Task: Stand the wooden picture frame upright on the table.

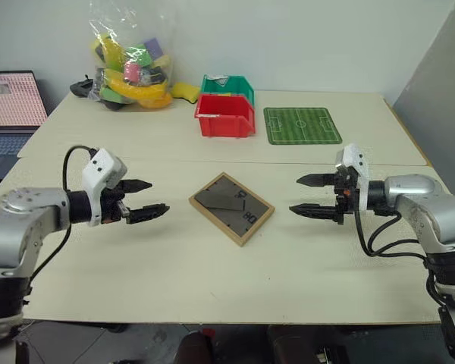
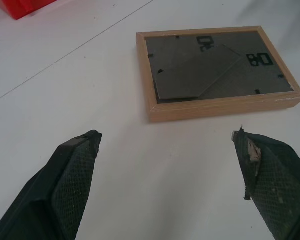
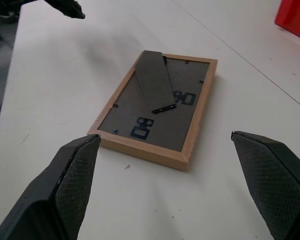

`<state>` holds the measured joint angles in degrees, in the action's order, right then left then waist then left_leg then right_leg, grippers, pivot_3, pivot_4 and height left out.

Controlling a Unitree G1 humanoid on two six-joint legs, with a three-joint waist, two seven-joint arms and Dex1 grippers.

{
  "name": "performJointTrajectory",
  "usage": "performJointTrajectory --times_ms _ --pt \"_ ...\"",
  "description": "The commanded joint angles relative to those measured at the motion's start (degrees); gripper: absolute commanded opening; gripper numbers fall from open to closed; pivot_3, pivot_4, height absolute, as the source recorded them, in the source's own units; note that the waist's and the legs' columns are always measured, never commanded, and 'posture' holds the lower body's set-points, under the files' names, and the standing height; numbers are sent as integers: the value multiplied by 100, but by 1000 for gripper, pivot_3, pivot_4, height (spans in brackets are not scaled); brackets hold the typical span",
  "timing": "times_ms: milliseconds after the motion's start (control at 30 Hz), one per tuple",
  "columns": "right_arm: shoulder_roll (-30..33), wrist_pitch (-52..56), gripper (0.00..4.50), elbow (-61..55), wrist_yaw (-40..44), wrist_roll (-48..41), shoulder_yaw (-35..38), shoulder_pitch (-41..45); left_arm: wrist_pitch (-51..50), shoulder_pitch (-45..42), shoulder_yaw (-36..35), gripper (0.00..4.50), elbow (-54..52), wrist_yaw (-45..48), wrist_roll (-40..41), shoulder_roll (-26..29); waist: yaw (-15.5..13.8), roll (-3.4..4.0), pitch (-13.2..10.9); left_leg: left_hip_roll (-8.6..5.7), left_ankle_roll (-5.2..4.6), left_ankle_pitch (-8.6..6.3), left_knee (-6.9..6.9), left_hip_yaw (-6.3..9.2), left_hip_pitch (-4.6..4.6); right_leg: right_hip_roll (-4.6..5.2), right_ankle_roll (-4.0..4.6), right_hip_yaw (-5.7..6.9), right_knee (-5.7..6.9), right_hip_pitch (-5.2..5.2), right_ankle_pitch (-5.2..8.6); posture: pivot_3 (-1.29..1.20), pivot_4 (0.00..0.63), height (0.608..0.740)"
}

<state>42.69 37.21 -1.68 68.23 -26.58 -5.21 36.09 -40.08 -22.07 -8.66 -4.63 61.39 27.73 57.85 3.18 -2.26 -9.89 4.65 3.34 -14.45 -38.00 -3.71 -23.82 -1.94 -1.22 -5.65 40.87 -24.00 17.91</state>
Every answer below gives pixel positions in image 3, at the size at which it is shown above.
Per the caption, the red box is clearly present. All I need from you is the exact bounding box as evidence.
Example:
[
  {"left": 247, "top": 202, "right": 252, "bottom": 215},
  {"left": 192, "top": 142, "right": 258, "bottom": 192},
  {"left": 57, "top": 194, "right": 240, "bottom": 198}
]
[{"left": 274, "top": 0, "right": 300, "bottom": 44}]

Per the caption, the wooden picture frame face down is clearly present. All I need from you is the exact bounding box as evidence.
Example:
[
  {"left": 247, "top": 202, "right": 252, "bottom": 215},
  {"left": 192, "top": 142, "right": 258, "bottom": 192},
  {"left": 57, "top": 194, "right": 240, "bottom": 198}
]
[{"left": 86, "top": 49, "right": 219, "bottom": 173}]

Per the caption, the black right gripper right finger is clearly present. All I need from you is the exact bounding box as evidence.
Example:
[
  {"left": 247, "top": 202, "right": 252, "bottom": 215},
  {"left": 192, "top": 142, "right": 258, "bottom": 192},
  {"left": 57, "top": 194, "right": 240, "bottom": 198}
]
[{"left": 230, "top": 130, "right": 300, "bottom": 240}]

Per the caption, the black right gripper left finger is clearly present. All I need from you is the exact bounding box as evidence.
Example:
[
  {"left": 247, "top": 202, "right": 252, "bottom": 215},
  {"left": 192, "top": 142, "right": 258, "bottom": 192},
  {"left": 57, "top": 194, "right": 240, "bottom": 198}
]
[{"left": 0, "top": 133, "right": 101, "bottom": 240}]

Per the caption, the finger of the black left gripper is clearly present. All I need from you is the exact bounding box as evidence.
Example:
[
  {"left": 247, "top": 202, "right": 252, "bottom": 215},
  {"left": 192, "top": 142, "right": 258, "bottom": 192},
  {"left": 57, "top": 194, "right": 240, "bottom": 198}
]
[{"left": 45, "top": 0, "right": 86, "bottom": 20}]

